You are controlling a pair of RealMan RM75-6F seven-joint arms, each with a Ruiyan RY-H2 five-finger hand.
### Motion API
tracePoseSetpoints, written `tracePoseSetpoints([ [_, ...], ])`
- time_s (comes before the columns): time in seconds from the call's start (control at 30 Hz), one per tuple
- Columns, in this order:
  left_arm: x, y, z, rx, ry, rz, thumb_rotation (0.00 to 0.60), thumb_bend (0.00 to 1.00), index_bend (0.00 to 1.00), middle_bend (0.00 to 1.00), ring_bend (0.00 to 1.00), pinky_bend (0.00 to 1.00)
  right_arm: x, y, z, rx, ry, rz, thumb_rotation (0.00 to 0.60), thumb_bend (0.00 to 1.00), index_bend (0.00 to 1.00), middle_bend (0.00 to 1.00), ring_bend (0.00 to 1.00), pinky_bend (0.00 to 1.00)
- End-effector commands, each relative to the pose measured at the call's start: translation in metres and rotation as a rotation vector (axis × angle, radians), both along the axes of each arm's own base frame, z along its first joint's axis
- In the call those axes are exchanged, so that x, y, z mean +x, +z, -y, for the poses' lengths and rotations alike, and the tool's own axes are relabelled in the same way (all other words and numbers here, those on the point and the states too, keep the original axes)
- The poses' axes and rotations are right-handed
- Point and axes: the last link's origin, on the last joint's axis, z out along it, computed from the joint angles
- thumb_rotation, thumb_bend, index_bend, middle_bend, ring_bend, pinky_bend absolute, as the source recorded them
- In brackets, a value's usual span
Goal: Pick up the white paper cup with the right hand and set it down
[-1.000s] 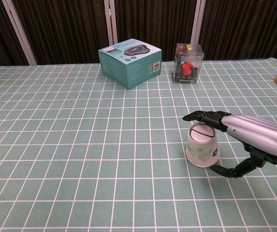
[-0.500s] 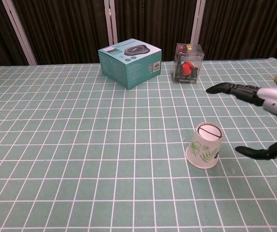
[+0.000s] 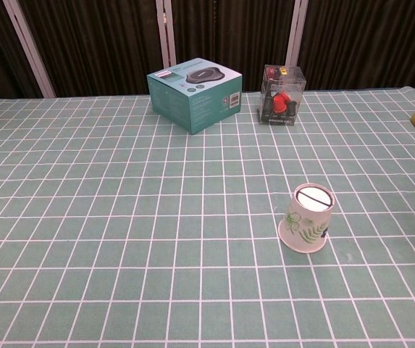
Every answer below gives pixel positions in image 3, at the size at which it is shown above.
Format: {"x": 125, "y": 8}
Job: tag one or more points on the white paper cup green print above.
{"x": 306, "y": 228}

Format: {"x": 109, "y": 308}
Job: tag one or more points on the teal cardboard product box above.
{"x": 178, "y": 105}

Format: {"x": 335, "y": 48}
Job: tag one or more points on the green white checked tablecloth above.
{"x": 120, "y": 217}

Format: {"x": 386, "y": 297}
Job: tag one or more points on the clear plastic box red toy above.
{"x": 281, "y": 101}

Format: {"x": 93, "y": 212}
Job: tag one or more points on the dark pleated curtain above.
{"x": 98, "y": 40}

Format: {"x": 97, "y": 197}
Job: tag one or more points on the white metal frame post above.
{"x": 29, "y": 47}
{"x": 297, "y": 36}
{"x": 165, "y": 32}

